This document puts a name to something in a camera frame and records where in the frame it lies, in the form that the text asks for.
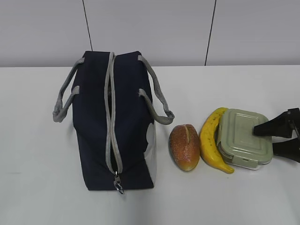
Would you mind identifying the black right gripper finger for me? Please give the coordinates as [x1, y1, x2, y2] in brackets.
[254, 108, 300, 138]
[272, 138, 300, 163]

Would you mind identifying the green lidded lunch box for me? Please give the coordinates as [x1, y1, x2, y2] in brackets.
[216, 109, 273, 170]

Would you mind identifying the navy blue lunch bag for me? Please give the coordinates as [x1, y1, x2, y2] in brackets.
[52, 51, 174, 194]

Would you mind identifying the metal zipper pull ring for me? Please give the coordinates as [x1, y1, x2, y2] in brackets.
[113, 172, 125, 195]

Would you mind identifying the brown bread roll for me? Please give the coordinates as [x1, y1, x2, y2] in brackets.
[169, 124, 200, 172]

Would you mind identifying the yellow banana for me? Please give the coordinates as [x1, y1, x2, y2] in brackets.
[199, 107, 234, 174]

